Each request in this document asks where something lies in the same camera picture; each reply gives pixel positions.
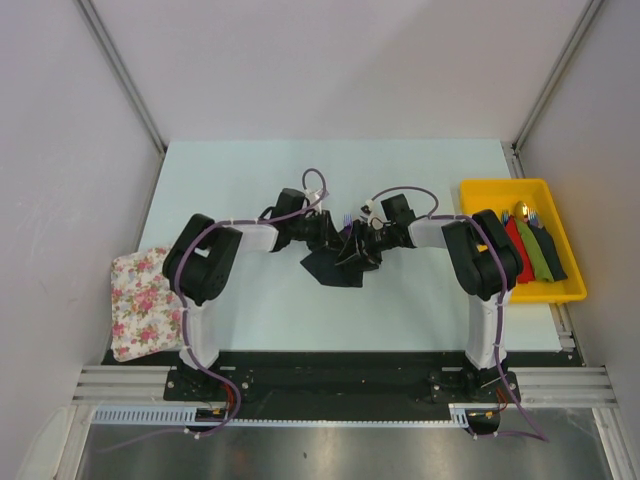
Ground yellow plastic bin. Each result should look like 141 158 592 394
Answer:
460 179 587 304

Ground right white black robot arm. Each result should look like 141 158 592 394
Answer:
333 194 523 403

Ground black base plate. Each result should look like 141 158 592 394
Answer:
101 349 585 436

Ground white cable duct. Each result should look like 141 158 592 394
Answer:
92 405 469 428

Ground green rolled napkin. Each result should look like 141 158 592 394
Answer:
516 219 553 283

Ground left corner aluminium post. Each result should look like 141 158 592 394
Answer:
74 0 168 158

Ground red rolled napkin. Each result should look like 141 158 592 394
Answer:
501 210 535 284

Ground purple fork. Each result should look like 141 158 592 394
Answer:
342 214 353 239

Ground right corner aluminium post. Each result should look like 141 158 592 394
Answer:
511 0 608 156

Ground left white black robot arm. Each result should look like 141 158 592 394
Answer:
162 187 328 386

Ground aluminium frame rail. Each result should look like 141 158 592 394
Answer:
72 365 618 408

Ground purple cable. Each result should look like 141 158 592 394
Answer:
94 168 330 454
369 186 550 444

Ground dark rolled napkin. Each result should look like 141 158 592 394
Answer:
529 224 568 281

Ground floral cloth mat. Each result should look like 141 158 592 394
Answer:
111 246 182 363

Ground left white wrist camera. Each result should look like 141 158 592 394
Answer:
304 189 326 212

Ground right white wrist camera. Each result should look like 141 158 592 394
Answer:
360 199 384 230

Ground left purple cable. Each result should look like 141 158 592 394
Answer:
94 168 330 454

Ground corner aluminium post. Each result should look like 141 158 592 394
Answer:
74 0 168 158
511 0 608 156

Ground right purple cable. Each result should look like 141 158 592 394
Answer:
369 186 550 444

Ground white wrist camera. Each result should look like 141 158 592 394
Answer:
360 199 384 230
304 189 326 212

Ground gold spoon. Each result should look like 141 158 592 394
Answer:
514 201 530 223

